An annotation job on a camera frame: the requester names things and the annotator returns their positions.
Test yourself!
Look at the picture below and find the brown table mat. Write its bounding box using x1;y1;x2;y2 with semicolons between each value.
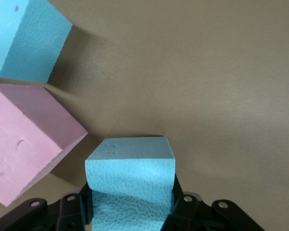
0;0;289;231

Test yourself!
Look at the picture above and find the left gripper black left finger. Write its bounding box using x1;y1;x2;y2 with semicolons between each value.
0;183;94;231

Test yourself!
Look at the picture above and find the light blue foam cube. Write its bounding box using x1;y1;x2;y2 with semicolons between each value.
0;0;73;84
85;136;176;231

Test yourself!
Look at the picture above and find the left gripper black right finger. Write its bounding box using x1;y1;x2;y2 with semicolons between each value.
162;174;265;231

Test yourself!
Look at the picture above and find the pink foam cube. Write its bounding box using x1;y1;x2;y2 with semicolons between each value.
0;83;89;208

